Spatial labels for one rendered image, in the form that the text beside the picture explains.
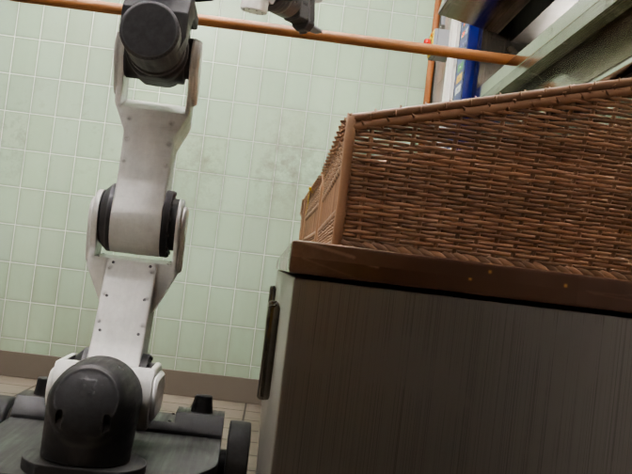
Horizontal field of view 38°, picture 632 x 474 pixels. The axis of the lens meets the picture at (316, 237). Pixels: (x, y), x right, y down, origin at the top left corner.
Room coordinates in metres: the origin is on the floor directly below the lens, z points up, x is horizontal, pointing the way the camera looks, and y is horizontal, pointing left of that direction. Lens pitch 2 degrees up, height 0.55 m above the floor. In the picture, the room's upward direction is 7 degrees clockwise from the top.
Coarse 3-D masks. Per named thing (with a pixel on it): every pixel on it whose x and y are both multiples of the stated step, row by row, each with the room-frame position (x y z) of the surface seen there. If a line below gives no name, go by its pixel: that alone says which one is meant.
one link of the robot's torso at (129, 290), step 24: (96, 216) 1.87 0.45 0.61; (96, 240) 1.90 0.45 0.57; (96, 264) 1.89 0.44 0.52; (120, 264) 1.89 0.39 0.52; (144, 264) 1.90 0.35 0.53; (168, 264) 1.91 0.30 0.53; (96, 288) 1.90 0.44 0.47; (120, 288) 1.87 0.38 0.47; (144, 288) 1.87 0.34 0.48; (168, 288) 1.97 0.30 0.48; (120, 312) 1.85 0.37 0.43; (144, 312) 1.85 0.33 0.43; (96, 336) 1.82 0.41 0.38; (120, 336) 1.83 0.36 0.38; (144, 336) 1.83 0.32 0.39; (144, 360) 1.81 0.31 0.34
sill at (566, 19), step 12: (588, 0) 1.82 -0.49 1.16; (576, 12) 1.89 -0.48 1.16; (552, 24) 2.06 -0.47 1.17; (564, 24) 1.96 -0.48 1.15; (540, 36) 2.15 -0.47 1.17; (552, 36) 2.05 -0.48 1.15; (528, 48) 2.25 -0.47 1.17; (540, 48) 2.14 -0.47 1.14; (516, 60) 2.35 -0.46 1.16; (504, 72) 2.47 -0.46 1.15; (492, 84) 2.61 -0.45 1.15; (480, 96) 2.76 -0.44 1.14
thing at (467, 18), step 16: (448, 0) 2.67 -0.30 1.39; (464, 0) 2.62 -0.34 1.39; (480, 0) 2.58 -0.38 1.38; (496, 0) 2.55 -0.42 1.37; (512, 0) 2.51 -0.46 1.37; (528, 0) 2.47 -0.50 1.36; (448, 16) 2.81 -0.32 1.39; (464, 16) 2.76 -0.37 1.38; (480, 16) 2.72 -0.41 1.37; (496, 16) 2.67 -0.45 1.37; (512, 16) 2.63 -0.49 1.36; (496, 32) 2.82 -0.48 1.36
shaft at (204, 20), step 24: (24, 0) 2.40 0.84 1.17; (48, 0) 2.40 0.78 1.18; (72, 0) 2.40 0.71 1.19; (96, 0) 2.42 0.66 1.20; (216, 24) 2.43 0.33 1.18; (240, 24) 2.43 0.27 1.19; (264, 24) 2.43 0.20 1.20; (384, 48) 2.46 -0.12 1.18; (408, 48) 2.46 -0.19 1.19; (432, 48) 2.46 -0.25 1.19; (456, 48) 2.47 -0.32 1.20
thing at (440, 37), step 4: (436, 28) 3.38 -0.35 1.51; (436, 32) 3.38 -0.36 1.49; (440, 32) 3.38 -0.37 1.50; (444, 32) 3.38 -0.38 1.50; (448, 32) 3.38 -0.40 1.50; (436, 36) 3.38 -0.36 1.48; (440, 36) 3.38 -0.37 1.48; (444, 36) 3.38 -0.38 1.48; (448, 36) 3.38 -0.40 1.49; (432, 40) 3.39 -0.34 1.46; (436, 40) 3.38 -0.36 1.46; (440, 40) 3.38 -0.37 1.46; (444, 40) 3.38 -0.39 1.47; (448, 40) 3.38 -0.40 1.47; (436, 44) 3.38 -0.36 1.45; (440, 44) 3.38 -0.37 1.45; (444, 44) 3.38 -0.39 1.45; (448, 44) 3.38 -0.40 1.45; (428, 56) 3.45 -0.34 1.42; (432, 56) 3.42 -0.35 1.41; (436, 56) 3.41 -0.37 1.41; (440, 56) 3.40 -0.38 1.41; (436, 60) 3.46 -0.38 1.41; (440, 60) 3.46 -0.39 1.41; (444, 60) 3.45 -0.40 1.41
